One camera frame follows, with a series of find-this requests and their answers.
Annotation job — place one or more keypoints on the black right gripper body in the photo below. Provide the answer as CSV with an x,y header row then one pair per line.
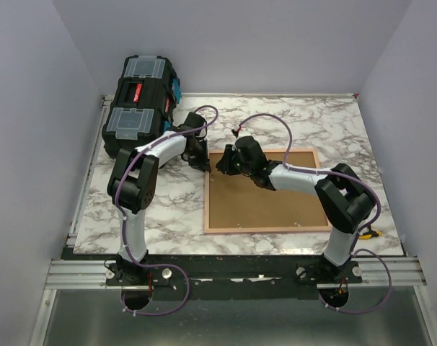
x,y
239,167

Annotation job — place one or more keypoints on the pink picture frame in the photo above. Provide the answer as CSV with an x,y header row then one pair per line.
x,y
235,205

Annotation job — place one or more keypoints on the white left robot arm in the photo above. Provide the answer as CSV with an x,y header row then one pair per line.
x,y
132,183

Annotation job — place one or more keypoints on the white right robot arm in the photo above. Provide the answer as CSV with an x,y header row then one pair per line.
x,y
346,200

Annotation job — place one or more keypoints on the black plastic toolbox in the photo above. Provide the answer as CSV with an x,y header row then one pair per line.
x,y
148,91

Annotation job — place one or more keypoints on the black mounting base rail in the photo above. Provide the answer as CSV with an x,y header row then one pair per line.
x,y
229,277

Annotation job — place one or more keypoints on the aluminium table rail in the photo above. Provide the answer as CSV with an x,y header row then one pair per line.
x,y
83,186

